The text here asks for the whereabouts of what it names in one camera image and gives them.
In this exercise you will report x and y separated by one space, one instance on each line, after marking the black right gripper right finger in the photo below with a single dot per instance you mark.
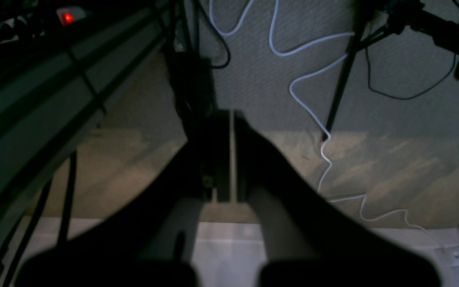
308 242

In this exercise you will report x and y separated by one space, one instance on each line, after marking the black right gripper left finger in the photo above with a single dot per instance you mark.
149 242

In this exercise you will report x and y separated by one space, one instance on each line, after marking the black tripod leg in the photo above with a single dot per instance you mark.
344 76

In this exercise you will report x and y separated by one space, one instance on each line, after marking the power strip with red light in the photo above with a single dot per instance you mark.
70 14

